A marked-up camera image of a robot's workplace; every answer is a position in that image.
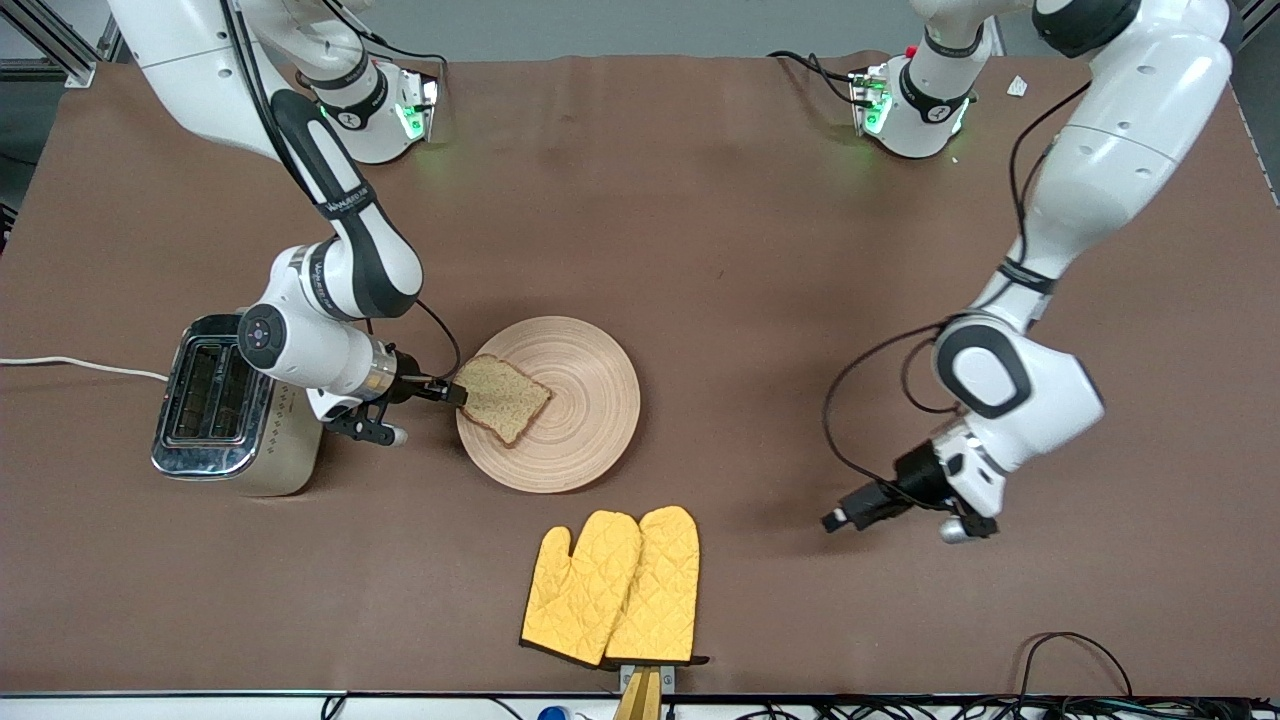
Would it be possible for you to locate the black base cable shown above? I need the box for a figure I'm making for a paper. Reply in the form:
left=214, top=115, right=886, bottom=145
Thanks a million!
left=365, top=30, right=448, bottom=101
left=768, top=50, right=863, bottom=105

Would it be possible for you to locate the black cable bundle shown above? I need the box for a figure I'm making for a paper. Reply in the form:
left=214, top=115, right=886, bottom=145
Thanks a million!
left=740, top=698, right=1280, bottom=720

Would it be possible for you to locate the aluminium frame profile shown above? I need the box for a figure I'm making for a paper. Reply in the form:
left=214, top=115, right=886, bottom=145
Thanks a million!
left=0, top=0, right=126, bottom=89

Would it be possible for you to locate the yellow quilted oven mitt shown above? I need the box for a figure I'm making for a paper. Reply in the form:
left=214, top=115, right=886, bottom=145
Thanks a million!
left=519, top=510, right=643, bottom=669
left=603, top=505, right=709, bottom=668

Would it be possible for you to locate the white toaster power cable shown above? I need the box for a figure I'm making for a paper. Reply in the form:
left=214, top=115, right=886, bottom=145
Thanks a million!
left=0, top=355, right=171, bottom=384

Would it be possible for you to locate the brown bread slice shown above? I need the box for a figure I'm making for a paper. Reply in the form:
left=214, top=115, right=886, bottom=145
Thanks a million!
left=455, top=353, right=553, bottom=448

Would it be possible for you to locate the chrome beige two-slot toaster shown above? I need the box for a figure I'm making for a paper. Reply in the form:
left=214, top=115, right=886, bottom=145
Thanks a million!
left=150, top=312, right=326, bottom=498

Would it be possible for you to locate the brown table mat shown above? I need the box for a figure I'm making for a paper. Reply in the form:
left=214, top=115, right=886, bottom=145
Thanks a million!
left=0, top=52, right=1280, bottom=698

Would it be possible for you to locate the black looped cable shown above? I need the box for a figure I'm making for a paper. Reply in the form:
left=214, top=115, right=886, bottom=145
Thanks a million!
left=1015, top=632, right=1136, bottom=701

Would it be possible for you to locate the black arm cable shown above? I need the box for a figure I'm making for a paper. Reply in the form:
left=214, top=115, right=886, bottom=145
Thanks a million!
left=822, top=80, right=1093, bottom=491
left=220, top=0, right=463, bottom=391

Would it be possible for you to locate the round wooden plate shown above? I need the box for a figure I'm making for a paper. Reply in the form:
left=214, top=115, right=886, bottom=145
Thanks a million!
left=454, top=316, right=641, bottom=495

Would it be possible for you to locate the grey metal bracket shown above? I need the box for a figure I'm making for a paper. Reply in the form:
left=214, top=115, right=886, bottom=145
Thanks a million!
left=618, top=662, right=677, bottom=696

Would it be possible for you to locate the black left base cable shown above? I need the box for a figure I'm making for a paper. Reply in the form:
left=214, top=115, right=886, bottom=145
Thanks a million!
left=768, top=50, right=863, bottom=105

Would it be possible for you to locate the black right base cable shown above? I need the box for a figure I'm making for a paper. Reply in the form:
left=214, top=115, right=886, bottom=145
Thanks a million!
left=365, top=30, right=448, bottom=101

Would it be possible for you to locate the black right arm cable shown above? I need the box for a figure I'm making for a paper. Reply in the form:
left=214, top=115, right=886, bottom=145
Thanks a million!
left=220, top=0, right=463, bottom=391

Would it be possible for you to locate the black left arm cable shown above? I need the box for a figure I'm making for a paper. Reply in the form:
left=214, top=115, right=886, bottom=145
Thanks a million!
left=822, top=80, right=1093, bottom=491

